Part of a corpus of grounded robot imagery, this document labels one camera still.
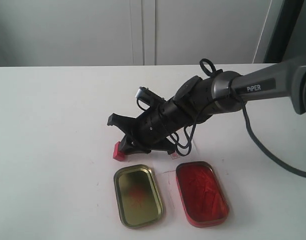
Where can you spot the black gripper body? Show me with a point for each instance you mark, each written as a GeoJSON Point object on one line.
{"type": "Point", "coordinates": [153, 126]}

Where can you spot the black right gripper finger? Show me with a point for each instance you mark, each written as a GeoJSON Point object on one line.
{"type": "Point", "coordinates": [124, 123]}

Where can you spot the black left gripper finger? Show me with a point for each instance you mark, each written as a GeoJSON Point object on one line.
{"type": "Point", "coordinates": [128, 146]}

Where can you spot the red plastic stamp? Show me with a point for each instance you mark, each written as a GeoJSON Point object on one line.
{"type": "Point", "coordinates": [117, 154]}

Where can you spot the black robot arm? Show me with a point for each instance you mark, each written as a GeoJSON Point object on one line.
{"type": "Point", "coordinates": [198, 99]}

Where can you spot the red ink pad tin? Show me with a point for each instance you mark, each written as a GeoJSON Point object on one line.
{"type": "Point", "coordinates": [202, 197]}

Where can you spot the white paper sheet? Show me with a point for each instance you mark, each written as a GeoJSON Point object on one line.
{"type": "Point", "coordinates": [163, 162]}

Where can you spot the gold metal tin lid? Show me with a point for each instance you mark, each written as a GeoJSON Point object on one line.
{"type": "Point", "coordinates": [138, 198]}

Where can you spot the white cabinet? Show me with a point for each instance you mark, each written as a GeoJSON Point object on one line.
{"type": "Point", "coordinates": [132, 32]}

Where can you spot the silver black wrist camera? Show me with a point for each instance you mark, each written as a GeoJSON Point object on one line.
{"type": "Point", "coordinates": [148, 97]}

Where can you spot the dark vertical post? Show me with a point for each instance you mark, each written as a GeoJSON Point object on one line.
{"type": "Point", "coordinates": [283, 30]}

